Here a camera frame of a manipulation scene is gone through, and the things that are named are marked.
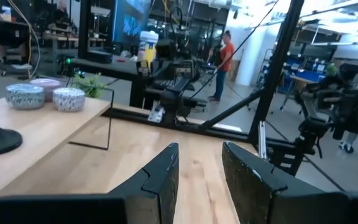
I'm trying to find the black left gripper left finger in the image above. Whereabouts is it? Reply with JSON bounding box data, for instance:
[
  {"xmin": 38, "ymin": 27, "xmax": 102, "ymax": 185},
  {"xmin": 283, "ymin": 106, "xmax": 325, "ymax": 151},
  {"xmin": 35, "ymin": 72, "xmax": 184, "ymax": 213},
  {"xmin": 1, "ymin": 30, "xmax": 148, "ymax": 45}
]
[{"xmin": 0, "ymin": 142, "xmax": 180, "ymax": 224}]

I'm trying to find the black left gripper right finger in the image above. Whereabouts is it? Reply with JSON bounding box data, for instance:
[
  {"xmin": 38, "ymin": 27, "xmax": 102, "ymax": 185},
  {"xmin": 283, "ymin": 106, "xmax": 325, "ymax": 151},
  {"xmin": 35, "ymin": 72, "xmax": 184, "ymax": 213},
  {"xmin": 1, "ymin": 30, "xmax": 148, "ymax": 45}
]
[{"xmin": 221, "ymin": 141, "xmax": 358, "ymax": 224}]

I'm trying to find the white blue-patterned candle holder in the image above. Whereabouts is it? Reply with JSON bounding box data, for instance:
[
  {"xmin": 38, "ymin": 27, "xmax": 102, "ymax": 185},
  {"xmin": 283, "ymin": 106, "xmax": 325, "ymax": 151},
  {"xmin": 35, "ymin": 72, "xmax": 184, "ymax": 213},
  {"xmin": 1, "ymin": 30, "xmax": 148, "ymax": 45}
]
[{"xmin": 52, "ymin": 87, "xmax": 86, "ymax": 113}]

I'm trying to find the large black monitor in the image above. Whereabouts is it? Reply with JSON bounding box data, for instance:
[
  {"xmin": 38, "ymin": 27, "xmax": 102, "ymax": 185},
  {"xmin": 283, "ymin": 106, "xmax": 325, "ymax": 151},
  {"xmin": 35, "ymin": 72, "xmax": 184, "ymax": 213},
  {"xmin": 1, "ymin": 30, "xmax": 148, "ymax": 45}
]
[{"xmin": 112, "ymin": 0, "xmax": 154, "ymax": 44}]

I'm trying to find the dark grey desk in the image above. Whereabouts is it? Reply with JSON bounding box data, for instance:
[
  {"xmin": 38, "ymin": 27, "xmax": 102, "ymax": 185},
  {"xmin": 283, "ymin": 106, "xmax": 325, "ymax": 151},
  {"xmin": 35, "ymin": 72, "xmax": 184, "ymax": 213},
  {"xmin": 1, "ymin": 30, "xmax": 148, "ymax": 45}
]
[{"xmin": 70, "ymin": 55, "xmax": 155, "ymax": 108}]

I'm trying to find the person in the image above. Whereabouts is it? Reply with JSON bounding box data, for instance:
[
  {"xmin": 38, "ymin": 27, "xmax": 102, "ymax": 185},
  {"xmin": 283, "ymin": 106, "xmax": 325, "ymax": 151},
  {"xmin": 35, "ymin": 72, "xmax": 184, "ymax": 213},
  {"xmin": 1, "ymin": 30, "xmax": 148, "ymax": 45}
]
[
  {"xmin": 337, "ymin": 130, "xmax": 358, "ymax": 158},
  {"xmin": 208, "ymin": 29, "xmax": 236, "ymax": 103},
  {"xmin": 53, "ymin": 0, "xmax": 73, "ymax": 24}
]

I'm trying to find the grey workbench on casters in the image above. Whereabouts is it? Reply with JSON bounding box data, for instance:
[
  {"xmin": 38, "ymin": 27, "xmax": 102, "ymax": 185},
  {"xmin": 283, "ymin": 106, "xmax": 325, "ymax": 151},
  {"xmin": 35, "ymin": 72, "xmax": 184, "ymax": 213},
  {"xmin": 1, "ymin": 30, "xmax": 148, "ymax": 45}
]
[{"xmin": 280, "ymin": 73, "xmax": 328, "ymax": 112}]

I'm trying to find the hanging yellow cable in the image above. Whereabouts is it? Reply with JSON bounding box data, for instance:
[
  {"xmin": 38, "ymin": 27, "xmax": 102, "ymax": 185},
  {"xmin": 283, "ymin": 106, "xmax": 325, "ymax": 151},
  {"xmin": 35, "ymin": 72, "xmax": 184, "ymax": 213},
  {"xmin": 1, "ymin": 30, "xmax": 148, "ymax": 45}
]
[{"xmin": 7, "ymin": 0, "xmax": 42, "ymax": 80}]

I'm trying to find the black aluminium rig frame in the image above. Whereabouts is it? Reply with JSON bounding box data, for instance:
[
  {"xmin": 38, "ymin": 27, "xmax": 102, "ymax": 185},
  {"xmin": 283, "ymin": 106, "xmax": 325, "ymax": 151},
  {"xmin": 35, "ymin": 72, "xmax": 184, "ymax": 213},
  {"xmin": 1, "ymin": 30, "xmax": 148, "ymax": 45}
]
[{"xmin": 103, "ymin": 0, "xmax": 306, "ymax": 147}]

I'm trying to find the wooden shelf with black frame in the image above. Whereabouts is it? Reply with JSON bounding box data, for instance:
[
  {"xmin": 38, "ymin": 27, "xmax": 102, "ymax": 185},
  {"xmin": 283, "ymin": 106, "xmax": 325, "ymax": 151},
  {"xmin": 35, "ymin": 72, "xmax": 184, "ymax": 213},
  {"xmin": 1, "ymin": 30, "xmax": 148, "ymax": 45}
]
[{"xmin": 0, "ymin": 88, "xmax": 116, "ymax": 207}]

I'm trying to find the pink speckled candle holder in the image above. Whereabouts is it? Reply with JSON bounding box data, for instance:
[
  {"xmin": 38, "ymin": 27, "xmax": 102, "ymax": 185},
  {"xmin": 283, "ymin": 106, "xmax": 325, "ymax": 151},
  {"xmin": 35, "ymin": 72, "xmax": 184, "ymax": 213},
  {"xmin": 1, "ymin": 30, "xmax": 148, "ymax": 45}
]
[{"xmin": 29, "ymin": 78, "xmax": 63, "ymax": 103}]

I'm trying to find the small potted tree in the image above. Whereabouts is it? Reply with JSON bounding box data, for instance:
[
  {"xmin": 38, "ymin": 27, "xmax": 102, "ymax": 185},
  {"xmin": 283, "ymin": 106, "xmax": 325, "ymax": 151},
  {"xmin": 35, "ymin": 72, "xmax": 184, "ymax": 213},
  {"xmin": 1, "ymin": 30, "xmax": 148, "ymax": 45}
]
[{"xmin": 325, "ymin": 63, "xmax": 338, "ymax": 77}]

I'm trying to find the yellow wipes canister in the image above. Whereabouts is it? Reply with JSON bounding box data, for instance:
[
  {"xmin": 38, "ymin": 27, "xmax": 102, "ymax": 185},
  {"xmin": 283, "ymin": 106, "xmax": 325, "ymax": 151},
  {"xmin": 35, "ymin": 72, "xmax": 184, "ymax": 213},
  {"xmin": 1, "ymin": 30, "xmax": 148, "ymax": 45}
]
[{"xmin": 137, "ymin": 30, "xmax": 160, "ymax": 68}]

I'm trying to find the green plant in white pot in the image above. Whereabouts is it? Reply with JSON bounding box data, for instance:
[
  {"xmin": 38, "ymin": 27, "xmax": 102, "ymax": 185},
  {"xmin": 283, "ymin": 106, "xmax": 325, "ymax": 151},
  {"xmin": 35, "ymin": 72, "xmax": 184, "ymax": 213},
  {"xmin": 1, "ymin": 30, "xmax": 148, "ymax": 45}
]
[{"xmin": 72, "ymin": 73, "xmax": 108, "ymax": 100}]

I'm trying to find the silver aluminium bar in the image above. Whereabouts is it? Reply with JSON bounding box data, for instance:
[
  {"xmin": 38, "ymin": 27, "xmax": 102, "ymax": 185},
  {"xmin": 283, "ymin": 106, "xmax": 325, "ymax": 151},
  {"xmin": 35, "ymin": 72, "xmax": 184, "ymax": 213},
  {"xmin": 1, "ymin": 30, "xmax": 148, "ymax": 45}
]
[{"xmin": 257, "ymin": 120, "xmax": 267, "ymax": 160}]

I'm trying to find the blue-grey patterned candle holder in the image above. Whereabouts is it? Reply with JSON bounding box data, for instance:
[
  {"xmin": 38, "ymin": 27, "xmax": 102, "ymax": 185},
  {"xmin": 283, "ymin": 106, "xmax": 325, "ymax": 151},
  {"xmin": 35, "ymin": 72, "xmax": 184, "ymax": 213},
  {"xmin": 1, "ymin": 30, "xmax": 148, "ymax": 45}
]
[{"xmin": 4, "ymin": 83, "xmax": 46, "ymax": 111}]

